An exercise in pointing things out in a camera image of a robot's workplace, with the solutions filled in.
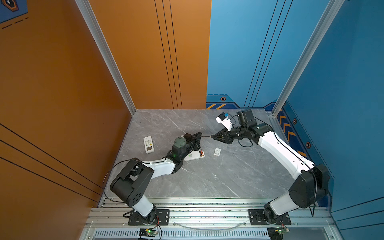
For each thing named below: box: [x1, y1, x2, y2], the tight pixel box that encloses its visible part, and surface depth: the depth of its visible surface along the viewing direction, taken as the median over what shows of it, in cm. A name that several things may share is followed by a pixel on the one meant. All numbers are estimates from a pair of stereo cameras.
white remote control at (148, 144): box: [143, 135, 154, 154], surface depth 101 cm
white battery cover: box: [214, 147, 221, 157], surface depth 98 cm
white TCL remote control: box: [183, 149, 205, 162], surface depth 96 cm
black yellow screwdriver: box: [200, 134, 225, 140], surface depth 76 cm
